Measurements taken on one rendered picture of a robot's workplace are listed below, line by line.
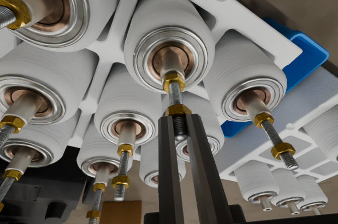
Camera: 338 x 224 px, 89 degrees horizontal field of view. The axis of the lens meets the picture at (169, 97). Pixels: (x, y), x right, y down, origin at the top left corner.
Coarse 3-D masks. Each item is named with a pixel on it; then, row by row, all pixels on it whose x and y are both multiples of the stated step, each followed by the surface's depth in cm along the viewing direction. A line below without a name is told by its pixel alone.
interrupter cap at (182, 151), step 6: (210, 138) 26; (216, 138) 27; (180, 144) 27; (186, 144) 27; (210, 144) 28; (216, 144) 28; (180, 150) 28; (186, 150) 29; (216, 150) 29; (180, 156) 29; (186, 156) 29
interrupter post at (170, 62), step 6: (168, 54) 17; (174, 54) 17; (162, 60) 16; (168, 60) 16; (174, 60) 16; (180, 60) 17; (162, 66) 16; (168, 66) 15; (174, 66) 15; (180, 66) 15; (162, 72) 15; (168, 72) 15; (174, 72) 15; (180, 72) 15; (162, 78) 15
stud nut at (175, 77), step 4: (168, 76) 14; (172, 76) 14; (176, 76) 14; (180, 76) 15; (164, 80) 15; (168, 80) 14; (172, 80) 14; (176, 80) 14; (180, 80) 14; (184, 80) 15; (164, 84) 14; (168, 84) 14; (180, 84) 14; (184, 84) 14; (164, 88) 15; (180, 88) 15
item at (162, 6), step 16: (144, 0) 21; (160, 0) 18; (176, 0) 18; (144, 16) 16; (160, 16) 15; (176, 16) 15; (192, 16) 15; (128, 32) 17; (144, 32) 15; (208, 32) 16; (128, 48) 17; (208, 48) 17; (128, 64) 18; (208, 64) 18
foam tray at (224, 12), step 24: (120, 0) 20; (192, 0) 20; (216, 0) 20; (120, 24) 22; (216, 24) 22; (240, 24) 23; (264, 24) 23; (0, 48) 23; (96, 48) 23; (120, 48) 24; (264, 48) 25; (288, 48) 25; (96, 72) 26; (96, 96) 29; (168, 96) 30; (0, 120) 31; (72, 144) 37
